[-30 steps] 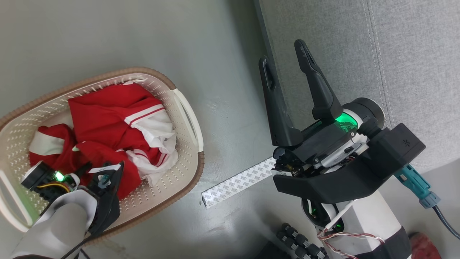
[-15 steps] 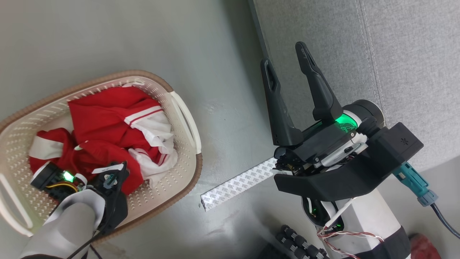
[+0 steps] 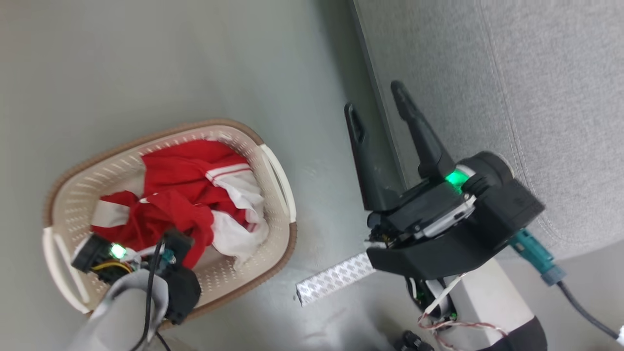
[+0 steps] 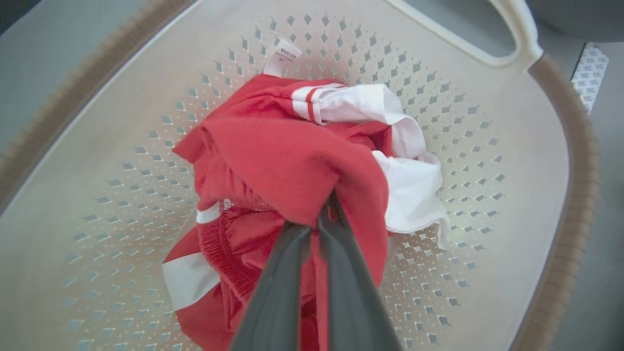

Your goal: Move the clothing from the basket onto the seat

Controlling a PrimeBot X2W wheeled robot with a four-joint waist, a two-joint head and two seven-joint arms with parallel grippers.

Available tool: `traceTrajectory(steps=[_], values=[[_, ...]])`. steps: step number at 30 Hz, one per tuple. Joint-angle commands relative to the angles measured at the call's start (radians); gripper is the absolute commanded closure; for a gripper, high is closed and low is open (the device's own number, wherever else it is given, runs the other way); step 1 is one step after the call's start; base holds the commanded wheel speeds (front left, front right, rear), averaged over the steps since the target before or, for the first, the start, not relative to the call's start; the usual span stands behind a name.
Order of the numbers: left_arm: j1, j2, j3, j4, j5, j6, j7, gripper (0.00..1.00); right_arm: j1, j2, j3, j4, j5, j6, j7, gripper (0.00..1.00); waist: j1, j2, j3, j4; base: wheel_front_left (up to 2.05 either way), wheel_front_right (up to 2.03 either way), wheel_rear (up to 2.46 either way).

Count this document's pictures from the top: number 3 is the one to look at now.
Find black cable with teal connector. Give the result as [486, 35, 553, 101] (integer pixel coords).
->
[509, 229, 624, 342]

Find cream perforated laundry basket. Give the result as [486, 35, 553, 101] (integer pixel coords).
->
[42, 118, 297, 328]

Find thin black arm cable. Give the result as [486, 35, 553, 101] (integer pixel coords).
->
[129, 238, 172, 351]

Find grey fabric sofa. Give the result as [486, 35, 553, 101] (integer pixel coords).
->
[349, 0, 624, 261]

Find red white twisted wires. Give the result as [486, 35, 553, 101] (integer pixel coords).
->
[418, 273, 508, 351]

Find silver patterned tape strip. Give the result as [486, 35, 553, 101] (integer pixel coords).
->
[296, 252, 377, 307]

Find small black knob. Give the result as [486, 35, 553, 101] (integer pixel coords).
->
[394, 330, 434, 351]

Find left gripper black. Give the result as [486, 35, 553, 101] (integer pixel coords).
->
[72, 229, 201, 325]

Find red and white garment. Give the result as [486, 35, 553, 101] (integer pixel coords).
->
[91, 139, 270, 270]

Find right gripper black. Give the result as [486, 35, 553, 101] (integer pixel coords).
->
[345, 80, 546, 281]

